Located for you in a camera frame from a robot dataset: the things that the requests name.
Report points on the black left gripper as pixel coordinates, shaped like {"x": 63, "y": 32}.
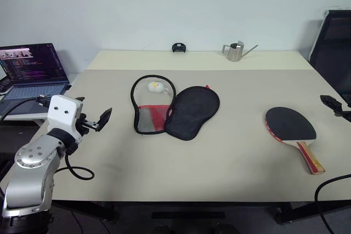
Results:
{"x": 87, "y": 124}

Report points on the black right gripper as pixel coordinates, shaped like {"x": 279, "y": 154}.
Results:
{"x": 345, "y": 114}

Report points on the black table tennis paddle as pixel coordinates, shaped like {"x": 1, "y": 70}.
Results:
{"x": 290, "y": 123}

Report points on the black red paddle case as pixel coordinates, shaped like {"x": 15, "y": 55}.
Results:
{"x": 192, "y": 113}

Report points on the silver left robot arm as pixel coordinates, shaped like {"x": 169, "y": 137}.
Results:
{"x": 30, "y": 179}

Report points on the black mesh office chair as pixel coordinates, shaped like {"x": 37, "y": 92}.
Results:
{"x": 337, "y": 53}

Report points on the silver keyring with clasp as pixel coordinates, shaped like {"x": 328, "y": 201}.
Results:
{"x": 164, "y": 90}

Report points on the open dark laptop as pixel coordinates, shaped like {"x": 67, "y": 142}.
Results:
{"x": 33, "y": 61}

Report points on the small black clamp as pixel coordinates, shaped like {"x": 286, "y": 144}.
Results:
{"x": 179, "y": 49}

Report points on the metal long-spout watering can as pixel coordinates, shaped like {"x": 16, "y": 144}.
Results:
{"x": 235, "y": 53}

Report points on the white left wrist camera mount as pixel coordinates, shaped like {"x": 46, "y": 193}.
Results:
{"x": 61, "y": 113}

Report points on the black table frame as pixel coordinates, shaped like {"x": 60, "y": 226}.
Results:
{"x": 285, "y": 212}

